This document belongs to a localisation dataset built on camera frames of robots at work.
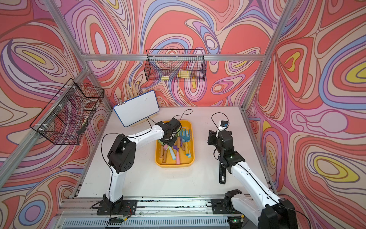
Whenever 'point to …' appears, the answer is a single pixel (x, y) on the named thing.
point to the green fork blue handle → (173, 156)
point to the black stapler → (222, 172)
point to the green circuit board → (116, 220)
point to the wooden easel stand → (131, 91)
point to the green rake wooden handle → (178, 141)
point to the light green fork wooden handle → (161, 151)
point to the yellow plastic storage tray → (182, 154)
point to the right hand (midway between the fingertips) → (212, 134)
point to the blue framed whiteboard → (137, 109)
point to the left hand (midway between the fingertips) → (171, 141)
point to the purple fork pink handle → (178, 160)
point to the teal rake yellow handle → (185, 135)
